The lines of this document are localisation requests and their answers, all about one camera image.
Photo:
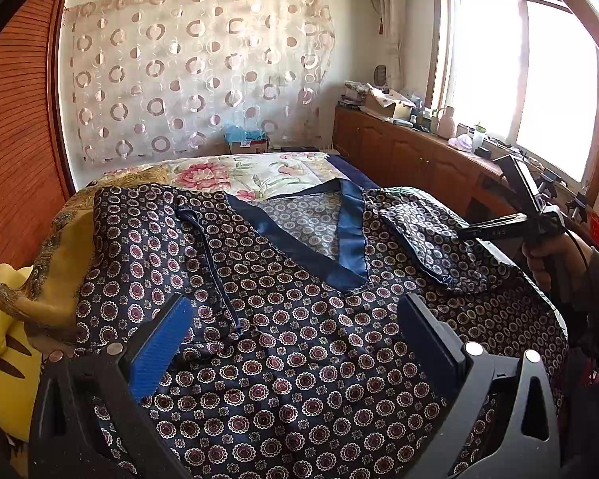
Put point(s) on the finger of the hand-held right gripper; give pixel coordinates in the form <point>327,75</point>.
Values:
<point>519,182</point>
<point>494,227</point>

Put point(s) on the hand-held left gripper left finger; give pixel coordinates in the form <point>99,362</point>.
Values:
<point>162,347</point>

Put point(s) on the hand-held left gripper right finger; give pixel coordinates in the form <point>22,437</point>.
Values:
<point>432,342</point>

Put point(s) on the navy medallion-print garment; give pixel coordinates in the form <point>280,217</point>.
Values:
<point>304,339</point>

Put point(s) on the person's right hand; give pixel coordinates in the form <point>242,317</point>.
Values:
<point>576,257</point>

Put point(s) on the white bottle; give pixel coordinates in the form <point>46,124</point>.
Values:
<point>478,139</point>

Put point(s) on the pink plastic bag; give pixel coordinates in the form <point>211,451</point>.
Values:
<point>461,143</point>

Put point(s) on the pink jug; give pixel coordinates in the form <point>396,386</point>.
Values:
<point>448,127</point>

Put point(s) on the wooden cabinet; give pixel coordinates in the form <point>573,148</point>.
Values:
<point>404,154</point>

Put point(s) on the yellow cloth with brown marks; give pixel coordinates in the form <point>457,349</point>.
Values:
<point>15,339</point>

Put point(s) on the open cardboard box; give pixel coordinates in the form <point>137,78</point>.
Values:
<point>387,107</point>

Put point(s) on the golden patterned pillow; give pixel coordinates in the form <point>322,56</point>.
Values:
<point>70,224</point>

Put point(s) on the person's dark clothing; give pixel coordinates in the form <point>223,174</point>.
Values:
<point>589,409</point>

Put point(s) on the small oval mirror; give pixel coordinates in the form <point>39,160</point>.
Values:
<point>381,76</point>

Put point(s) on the floral quilt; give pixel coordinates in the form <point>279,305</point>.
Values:
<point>239,172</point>

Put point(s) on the white lace window curtain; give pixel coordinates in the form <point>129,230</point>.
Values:
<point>392,20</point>

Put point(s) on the cardboard box with blue cloth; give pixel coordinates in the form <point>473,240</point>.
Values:
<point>247,145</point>

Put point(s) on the wooden slatted wardrobe door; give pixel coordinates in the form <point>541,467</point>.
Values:
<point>20,134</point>

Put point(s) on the circle-print sheer curtain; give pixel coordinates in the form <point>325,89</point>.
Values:
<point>179,85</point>

